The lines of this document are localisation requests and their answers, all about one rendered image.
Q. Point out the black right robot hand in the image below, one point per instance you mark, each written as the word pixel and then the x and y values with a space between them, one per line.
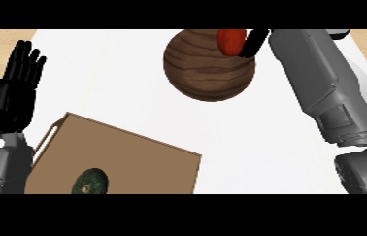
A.
pixel 252 44

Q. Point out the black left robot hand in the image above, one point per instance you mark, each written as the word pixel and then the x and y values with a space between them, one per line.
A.
pixel 17 84

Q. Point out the red bell pepper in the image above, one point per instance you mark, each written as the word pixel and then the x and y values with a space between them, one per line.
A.
pixel 231 40

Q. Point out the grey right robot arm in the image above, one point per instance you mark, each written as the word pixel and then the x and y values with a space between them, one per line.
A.
pixel 320 84

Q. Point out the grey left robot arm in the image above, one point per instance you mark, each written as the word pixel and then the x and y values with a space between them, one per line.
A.
pixel 13 162

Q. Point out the brown wooden plate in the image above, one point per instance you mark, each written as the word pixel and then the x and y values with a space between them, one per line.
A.
pixel 209 68

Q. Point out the tan wooden cutting board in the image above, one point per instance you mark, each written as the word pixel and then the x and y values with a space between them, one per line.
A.
pixel 119 155

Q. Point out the dark green round squash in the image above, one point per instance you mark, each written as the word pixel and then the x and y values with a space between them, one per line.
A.
pixel 90 182

